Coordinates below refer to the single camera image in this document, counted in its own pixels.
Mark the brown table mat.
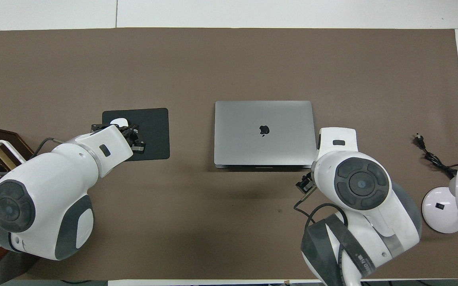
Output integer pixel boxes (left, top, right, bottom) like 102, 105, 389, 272
0, 28, 458, 280

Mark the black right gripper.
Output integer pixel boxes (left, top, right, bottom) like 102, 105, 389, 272
296, 172, 315, 191

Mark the silver laptop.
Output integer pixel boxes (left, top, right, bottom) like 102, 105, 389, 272
214, 100, 318, 170

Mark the white desk lamp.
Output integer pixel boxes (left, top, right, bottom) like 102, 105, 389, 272
421, 164, 458, 234

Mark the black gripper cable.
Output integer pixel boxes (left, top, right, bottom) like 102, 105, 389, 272
33, 137, 68, 156
294, 186, 351, 278

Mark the black lamp power cable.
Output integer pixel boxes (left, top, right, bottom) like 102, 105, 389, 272
415, 133, 458, 179

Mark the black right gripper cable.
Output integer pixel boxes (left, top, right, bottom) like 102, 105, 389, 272
294, 186, 351, 278

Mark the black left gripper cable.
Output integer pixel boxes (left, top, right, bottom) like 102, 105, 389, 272
33, 137, 68, 156

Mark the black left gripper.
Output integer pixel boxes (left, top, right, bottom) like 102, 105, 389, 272
91, 124, 146, 155

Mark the black mouse pad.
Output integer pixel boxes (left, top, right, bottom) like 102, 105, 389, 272
102, 108, 170, 162

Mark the white box handle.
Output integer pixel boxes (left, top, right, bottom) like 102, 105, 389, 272
0, 140, 27, 164

